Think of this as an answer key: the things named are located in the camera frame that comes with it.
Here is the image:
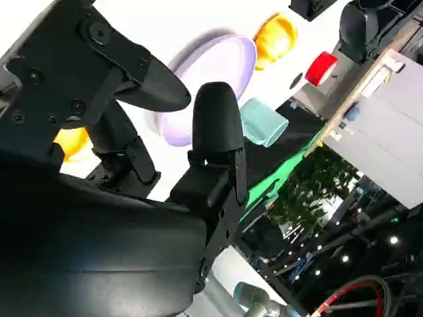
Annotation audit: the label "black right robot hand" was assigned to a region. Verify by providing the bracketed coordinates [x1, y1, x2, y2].
[0, 0, 247, 317]

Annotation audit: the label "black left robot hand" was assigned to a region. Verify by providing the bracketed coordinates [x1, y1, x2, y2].
[338, 0, 380, 64]

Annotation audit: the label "orange white toy bread roll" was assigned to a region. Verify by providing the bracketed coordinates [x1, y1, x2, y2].
[252, 12, 298, 71]
[52, 126, 89, 163]

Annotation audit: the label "white paper sheet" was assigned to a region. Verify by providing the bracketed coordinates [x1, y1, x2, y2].
[360, 62, 393, 98]

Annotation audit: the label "small blue object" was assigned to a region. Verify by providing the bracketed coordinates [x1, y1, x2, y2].
[345, 102, 360, 120]

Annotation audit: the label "white cabinet with wooden edge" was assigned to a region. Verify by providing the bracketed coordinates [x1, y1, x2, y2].
[305, 48, 423, 209]

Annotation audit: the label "pale green mug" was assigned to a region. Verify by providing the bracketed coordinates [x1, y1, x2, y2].
[239, 97, 290, 149]

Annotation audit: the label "lilac plate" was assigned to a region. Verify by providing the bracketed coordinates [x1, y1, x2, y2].
[159, 28, 258, 148]

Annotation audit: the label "green leafy plants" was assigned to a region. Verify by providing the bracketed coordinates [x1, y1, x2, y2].
[269, 147, 361, 234]

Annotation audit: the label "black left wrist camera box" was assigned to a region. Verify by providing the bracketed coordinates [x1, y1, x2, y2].
[288, 0, 335, 22]

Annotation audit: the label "red hoop cable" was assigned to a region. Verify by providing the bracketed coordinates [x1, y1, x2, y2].
[315, 280, 389, 317]

